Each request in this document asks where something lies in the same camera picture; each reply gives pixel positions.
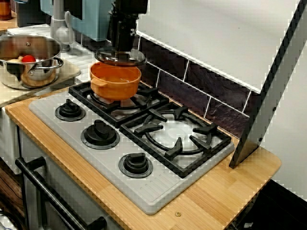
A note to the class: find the light wooden cutting board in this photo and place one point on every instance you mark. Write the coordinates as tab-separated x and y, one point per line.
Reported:
69	69

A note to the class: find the orange plastic toy pot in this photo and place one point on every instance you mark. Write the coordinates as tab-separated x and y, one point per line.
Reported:
115	88

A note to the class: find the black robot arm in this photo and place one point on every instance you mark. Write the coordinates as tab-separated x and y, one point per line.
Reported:
130	6

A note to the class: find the black burner grate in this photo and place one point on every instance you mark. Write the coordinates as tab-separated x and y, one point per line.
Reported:
206	141
79	92

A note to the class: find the toy potato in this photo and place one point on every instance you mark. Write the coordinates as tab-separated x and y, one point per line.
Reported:
15	60

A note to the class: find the amber glass jar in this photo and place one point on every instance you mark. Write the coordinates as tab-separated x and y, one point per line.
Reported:
5	9

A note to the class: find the black stove knob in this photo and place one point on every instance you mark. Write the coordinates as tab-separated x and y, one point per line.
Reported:
100	135
136	164
69	111

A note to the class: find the white board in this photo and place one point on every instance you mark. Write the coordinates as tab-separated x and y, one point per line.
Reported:
287	131

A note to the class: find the glass lid with yellow knob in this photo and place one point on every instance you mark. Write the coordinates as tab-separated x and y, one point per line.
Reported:
139	58

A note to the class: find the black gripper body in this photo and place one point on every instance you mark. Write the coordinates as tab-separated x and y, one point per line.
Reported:
124	22

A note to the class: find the teal box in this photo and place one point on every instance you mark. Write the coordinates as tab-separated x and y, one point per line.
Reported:
96	19

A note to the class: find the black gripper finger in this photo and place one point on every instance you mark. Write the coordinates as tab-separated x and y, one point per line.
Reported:
119	40
130	40

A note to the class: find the gray toy cooktop plate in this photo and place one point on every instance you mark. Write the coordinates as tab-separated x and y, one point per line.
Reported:
148	191

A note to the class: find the black background box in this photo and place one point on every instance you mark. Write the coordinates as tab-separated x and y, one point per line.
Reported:
33	13

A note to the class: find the stainless steel pot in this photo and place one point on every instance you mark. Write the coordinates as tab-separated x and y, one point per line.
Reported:
36	76

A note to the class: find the white toy kitchen cabinet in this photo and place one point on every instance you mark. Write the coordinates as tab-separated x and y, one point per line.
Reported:
55	167

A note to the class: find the wooden side table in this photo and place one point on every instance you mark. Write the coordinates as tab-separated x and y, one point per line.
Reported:
7	25

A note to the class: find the gray toy faucet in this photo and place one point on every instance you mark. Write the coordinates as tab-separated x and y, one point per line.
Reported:
60	31

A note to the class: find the red toy vegetable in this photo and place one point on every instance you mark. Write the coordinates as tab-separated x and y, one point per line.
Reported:
28	58

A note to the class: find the black base platform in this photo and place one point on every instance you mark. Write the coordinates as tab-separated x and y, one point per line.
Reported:
275	210

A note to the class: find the black slanted side panel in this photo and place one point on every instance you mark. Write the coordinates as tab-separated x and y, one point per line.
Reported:
263	100

